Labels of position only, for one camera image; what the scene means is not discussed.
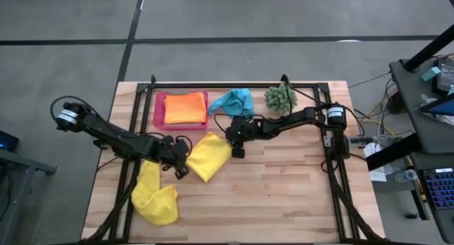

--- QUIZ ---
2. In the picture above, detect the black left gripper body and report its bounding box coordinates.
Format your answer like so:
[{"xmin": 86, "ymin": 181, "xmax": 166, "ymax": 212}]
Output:
[{"xmin": 155, "ymin": 136, "xmax": 193, "ymax": 168}]

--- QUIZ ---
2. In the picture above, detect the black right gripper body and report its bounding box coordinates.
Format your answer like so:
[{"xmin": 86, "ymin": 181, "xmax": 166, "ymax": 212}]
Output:
[{"xmin": 225, "ymin": 114, "xmax": 265, "ymax": 148}]

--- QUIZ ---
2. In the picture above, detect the yellow microfiber towel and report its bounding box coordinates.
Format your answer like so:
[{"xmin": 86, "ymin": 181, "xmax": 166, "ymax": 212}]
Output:
[
  {"xmin": 186, "ymin": 131, "xmax": 233, "ymax": 184},
  {"xmin": 131, "ymin": 160, "xmax": 179, "ymax": 226}
]

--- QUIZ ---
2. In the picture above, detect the orange microfiber towel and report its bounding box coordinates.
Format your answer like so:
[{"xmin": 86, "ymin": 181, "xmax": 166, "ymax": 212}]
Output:
[{"xmin": 163, "ymin": 92, "xmax": 208, "ymax": 125}]

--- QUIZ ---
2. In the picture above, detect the blue microfiber towel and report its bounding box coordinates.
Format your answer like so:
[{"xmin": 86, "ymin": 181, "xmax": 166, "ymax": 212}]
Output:
[{"xmin": 207, "ymin": 88, "xmax": 255, "ymax": 119}]

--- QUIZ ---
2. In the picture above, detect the pink translucent plastic tray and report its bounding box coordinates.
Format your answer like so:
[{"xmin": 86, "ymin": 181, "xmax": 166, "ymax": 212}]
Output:
[{"xmin": 153, "ymin": 91, "xmax": 209, "ymax": 131}]

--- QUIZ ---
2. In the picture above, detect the green artificial potted plant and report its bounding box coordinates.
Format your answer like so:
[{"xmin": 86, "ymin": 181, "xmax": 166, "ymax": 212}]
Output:
[{"xmin": 264, "ymin": 82, "xmax": 299, "ymax": 115}]

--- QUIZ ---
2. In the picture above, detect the white paper sheet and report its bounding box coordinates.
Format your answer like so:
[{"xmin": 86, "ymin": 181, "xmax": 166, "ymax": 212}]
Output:
[{"xmin": 363, "ymin": 141, "xmax": 389, "ymax": 183}]

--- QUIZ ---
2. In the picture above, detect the grey metal shelf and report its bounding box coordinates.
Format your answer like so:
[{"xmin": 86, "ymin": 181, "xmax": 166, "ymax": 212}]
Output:
[{"xmin": 0, "ymin": 148, "xmax": 57, "ymax": 245}]

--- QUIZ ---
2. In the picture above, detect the dark device with blue light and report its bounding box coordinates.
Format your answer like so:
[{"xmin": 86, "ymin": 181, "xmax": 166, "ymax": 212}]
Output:
[{"xmin": 0, "ymin": 130, "xmax": 20, "ymax": 153}]

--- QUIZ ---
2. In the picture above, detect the clear plastic water bottle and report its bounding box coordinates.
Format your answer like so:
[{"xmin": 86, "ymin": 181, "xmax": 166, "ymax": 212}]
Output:
[{"xmin": 393, "ymin": 168, "xmax": 420, "ymax": 184}]

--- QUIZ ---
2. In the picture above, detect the dark computer desk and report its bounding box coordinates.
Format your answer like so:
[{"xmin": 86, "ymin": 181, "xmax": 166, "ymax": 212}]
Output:
[{"xmin": 407, "ymin": 151, "xmax": 454, "ymax": 244}]

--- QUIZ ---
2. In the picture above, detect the grey side desk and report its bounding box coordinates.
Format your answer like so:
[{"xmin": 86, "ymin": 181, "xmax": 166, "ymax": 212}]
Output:
[{"xmin": 389, "ymin": 58, "xmax": 454, "ymax": 156}]

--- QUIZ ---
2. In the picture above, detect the small teal box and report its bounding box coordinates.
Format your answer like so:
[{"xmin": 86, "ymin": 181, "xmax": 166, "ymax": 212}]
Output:
[{"xmin": 420, "ymin": 66, "xmax": 442, "ymax": 83}]

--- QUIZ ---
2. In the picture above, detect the tablet with blue screen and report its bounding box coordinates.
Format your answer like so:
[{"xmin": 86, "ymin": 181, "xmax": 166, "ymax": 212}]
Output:
[{"xmin": 415, "ymin": 92, "xmax": 454, "ymax": 117}]

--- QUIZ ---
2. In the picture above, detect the black slanted pole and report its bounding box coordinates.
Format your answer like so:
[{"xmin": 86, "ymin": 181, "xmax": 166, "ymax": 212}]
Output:
[{"xmin": 404, "ymin": 23, "xmax": 454, "ymax": 72}]

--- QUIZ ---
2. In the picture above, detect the backlit computer keyboard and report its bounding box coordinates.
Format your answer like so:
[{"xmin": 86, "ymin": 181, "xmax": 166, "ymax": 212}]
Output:
[{"xmin": 423, "ymin": 167, "xmax": 454, "ymax": 211}]

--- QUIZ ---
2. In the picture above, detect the black electronic device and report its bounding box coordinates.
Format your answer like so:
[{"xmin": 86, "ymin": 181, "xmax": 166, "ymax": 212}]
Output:
[{"xmin": 435, "ymin": 57, "xmax": 454, "ymax": 96}]

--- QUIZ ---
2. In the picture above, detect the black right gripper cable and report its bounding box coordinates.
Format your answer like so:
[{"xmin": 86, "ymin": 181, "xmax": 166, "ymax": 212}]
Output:
[{"xmin": 213, "ymin": 112, "xmax": 236, "ymax": 133}]

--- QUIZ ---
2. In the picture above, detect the black aluminium rig frame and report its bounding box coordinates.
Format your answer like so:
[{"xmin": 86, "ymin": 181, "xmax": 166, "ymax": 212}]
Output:
[{"xmin": 82, "ymin": 74, "xmax": 391, "ymax": 245}]

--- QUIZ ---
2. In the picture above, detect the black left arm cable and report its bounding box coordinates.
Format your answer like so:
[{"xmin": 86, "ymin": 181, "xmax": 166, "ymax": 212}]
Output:
[{"xmin": 50, "ymin": 94, "xmax": 95, "ymax": 119}]

